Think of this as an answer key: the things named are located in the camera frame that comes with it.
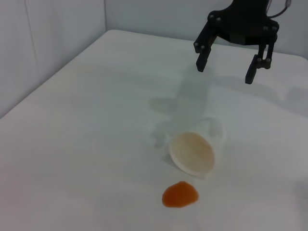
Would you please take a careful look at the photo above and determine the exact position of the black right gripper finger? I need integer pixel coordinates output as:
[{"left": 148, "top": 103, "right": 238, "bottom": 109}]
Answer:
[
  {"left": 244, "top": 35, "right": 276, "bottom": 85},
  {"left": 193, "top": 21, "right": 218, "bottom": 73}
]

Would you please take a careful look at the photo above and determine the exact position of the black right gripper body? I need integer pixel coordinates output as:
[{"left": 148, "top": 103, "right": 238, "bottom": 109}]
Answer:
[{"left": 207, "top": 0, "right": 280, "bottom": 47}]

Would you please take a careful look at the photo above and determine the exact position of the white paper cup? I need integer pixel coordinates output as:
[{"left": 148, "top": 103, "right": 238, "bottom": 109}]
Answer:
[{"left": 167, "top": 117, "right": 228, "bottom": 180}]

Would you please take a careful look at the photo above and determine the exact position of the orange liquid stain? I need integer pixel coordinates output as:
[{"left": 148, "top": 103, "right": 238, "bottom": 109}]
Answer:
[{"left": 161, "top": 180, "right": 200, "bottom": 209}]

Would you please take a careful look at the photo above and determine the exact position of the right arm cable with connector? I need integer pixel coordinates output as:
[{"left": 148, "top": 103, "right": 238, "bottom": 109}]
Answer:
[{"left": 267, "top": 0, "right": 291, "bottom": 18}]

